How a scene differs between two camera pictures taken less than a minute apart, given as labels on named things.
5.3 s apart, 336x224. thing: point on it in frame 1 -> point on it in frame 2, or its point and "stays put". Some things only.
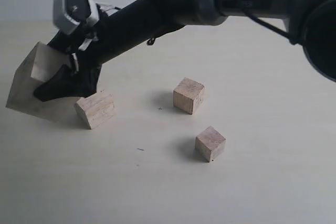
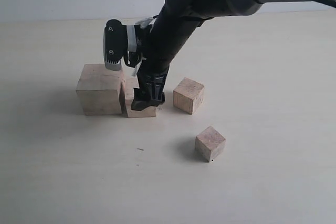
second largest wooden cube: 95,109 -> 126,98
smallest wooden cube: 209,144 stays put
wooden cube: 188,95 stays put
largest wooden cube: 40,62 -> 101,91
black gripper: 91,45 -> 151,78
